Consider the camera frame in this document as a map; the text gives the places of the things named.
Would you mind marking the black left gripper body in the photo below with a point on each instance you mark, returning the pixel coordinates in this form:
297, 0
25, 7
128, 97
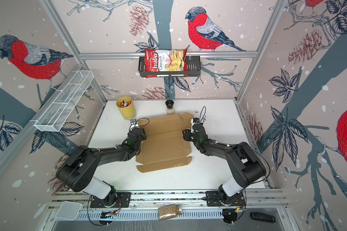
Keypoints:
143, 137

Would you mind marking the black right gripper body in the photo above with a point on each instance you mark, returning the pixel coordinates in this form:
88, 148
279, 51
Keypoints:
189, 137

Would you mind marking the brown cardboard box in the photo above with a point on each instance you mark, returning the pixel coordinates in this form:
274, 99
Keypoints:
165, 146

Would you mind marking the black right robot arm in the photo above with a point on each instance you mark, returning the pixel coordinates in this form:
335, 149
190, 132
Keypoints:
244, 163

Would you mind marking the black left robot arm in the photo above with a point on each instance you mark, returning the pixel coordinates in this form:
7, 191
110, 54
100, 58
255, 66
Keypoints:
77, 173

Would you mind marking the yellow plastic cup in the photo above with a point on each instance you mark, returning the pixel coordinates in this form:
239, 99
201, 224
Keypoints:
126, 107

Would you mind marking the glass spice grinder black cap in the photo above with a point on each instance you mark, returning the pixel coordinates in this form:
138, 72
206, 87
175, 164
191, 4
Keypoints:
169, 107

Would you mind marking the red cassava chips bag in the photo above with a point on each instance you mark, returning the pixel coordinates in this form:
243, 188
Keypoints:
164, 61

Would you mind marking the glass jar of grains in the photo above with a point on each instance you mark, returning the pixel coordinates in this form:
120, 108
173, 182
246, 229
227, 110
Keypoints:
169, 211

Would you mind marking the black remote device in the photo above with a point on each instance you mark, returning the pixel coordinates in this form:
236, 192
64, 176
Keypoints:
262, 217

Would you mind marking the white square pad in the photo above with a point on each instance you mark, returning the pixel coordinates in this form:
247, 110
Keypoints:
69, 211

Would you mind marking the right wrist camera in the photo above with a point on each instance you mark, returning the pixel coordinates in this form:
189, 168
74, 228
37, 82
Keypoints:
195, 120

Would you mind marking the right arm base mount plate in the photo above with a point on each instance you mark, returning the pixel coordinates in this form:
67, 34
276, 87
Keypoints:
219, 199

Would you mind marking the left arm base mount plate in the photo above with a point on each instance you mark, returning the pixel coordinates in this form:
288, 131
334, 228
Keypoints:
113, 200

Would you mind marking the black wire wall basket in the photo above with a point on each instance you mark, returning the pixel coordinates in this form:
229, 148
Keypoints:
190, 67

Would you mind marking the white wire mesh shelf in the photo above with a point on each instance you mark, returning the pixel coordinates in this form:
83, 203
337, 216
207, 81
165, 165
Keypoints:
66, 98

